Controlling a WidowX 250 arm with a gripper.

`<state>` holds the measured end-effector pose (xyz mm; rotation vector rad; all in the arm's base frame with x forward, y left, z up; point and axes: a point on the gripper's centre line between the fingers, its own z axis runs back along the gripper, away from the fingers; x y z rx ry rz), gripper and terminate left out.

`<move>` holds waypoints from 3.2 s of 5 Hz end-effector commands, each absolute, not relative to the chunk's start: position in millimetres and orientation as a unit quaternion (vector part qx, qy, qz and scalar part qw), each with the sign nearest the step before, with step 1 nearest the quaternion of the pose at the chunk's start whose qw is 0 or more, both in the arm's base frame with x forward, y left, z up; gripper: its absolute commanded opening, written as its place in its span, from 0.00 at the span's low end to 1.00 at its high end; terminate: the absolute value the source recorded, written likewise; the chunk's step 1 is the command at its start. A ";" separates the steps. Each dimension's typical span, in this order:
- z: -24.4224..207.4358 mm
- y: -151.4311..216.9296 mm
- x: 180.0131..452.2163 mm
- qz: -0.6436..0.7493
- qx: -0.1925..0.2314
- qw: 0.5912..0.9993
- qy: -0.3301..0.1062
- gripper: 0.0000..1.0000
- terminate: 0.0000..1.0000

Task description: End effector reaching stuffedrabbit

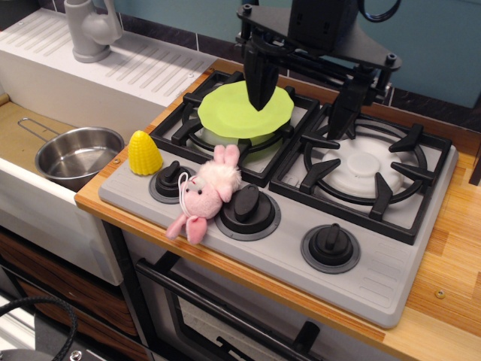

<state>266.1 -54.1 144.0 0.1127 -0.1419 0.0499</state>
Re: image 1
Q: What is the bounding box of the white right burner disc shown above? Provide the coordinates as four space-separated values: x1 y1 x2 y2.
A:
311 136 404 199

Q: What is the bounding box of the black right stove knob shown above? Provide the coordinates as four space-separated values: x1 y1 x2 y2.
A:
301 223 361 275

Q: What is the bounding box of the yellow toy corn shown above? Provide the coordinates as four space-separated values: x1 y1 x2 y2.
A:
128 130 163 176

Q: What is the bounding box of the black middle stove knob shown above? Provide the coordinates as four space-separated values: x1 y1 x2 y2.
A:
215 184 281 241

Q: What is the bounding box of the black cable loop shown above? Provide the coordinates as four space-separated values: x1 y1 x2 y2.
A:
356 0 402 22

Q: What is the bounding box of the black left burner grate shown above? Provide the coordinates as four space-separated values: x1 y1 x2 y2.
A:
149 69 321 188

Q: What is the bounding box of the white toy sink unit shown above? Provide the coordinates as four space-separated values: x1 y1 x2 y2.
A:
1 9 214 286

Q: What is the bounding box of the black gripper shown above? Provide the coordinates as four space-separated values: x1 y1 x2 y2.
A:
237 1 401 140

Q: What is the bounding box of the black burner grate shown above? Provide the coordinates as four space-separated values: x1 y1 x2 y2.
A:
149 69 321 188
269 105 455 244

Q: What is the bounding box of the black right burner grate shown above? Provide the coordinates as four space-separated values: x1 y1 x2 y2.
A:
269 105 455 244

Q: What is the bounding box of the pink stuffed rabbit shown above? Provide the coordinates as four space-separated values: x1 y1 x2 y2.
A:
166 144 242 244

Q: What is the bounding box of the black oven door handle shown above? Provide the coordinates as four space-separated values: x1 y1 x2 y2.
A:
135 252 320 361

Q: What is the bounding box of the steel pot with handle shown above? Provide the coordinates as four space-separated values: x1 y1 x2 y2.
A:
17 117 125 192

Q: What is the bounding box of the black stove knob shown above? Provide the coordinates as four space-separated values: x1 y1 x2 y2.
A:
149 160 195 205
301 223 361 275
215 184 281 241

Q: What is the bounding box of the grey toy faucet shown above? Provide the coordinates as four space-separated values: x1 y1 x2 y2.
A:
64 0 123 63

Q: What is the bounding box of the black braided cable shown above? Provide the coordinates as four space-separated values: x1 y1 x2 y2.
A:
0 295 78 361

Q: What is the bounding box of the grey toy stove top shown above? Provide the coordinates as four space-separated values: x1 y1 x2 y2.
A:
97 69 460 327

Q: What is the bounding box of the green plastic plate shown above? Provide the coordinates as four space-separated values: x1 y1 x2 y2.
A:
198 80 295 138

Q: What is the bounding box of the black left stove knob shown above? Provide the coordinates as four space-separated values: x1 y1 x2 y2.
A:
149 160 195 205

